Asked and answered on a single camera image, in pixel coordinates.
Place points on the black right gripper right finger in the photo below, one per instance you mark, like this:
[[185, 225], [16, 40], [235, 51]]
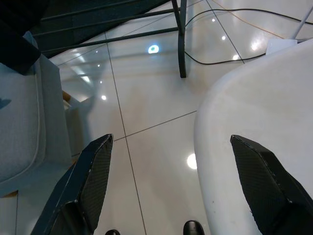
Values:
[[271, 186]]

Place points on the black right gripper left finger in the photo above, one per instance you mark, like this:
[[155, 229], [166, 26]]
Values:
[[80, 186]]

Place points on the white plastic shell chair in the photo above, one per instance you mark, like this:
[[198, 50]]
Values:
[[256, 110]]

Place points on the black robot left foot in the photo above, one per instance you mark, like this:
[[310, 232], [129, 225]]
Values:
[[112, 232]]

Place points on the black robot foot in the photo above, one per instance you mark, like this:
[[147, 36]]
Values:
[[112, 232], [193, 228]]

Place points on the black robot right foot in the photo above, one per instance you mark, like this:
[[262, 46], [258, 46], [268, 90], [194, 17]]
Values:
[[193, 228]]

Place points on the black cushion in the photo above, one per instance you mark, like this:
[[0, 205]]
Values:
[[14, 36]]

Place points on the black metal rack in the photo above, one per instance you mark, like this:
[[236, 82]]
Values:
[[182, 49]]

